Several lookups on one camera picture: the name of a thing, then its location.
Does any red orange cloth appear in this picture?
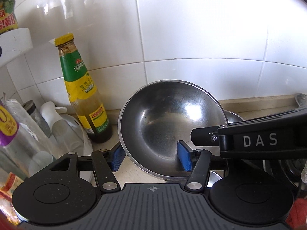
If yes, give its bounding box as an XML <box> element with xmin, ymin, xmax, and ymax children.
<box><xmin>286</xmin><ymin>198</ymin><xmax>307</xmax><ymax>229</ymax></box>

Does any white spray bottle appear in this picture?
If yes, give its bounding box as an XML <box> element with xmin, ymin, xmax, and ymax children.
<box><xmin>40</xmin><ymin>101</ymin><xmax>84</xmax><ymax>155</ymax></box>

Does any grey cap glass jar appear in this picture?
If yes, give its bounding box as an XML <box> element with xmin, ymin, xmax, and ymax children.
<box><xmin>22</xmin><ymin>100</ymin><xmax>51</xmax><ymax>138</ymax></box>

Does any purple label vinegar bottle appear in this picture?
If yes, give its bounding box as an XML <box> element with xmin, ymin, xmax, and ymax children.
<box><xmin>1</xmin><ymin>99</ymin><xmax>56</xmax><ymax>177</ymax></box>

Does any yellow green sauce bottle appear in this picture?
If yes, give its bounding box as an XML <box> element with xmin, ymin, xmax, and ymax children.
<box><xmin>55</xmin><ymin>33</ymin><xmax>112</xmax><ymax>143</ymax></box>

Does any black gas stove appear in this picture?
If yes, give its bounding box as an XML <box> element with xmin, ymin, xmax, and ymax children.
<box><xmin>263</xmin><ymin>159</ymin><xmax>306</xmax><ymax>199</ymax></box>

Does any steel bowl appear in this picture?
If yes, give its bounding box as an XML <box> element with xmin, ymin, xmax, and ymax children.
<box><xmin>207</xmin><ymin>170</ymin><xmax>224</xmax><ymax>188</ymax></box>
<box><xmin>224</xmin><ymin>110</ymin><xmax>243</xmax><ymax>124</ymax></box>
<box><xmin>118</xmin><ymin>80</ymin><xmax>228</xmax><ymax>181</ymax></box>

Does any white rotating condiment rack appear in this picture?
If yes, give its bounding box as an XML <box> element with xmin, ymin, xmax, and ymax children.
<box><xmin>0</xmin><ymin>27</ymin><xmax>94</xmax><ymax>221</ymax></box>

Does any jar with yellow label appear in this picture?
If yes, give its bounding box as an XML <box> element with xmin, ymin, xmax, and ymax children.
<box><xmin>0</xmin><ymin>0</ymin><xmax>19</xmax><ymax>34</ymax></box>

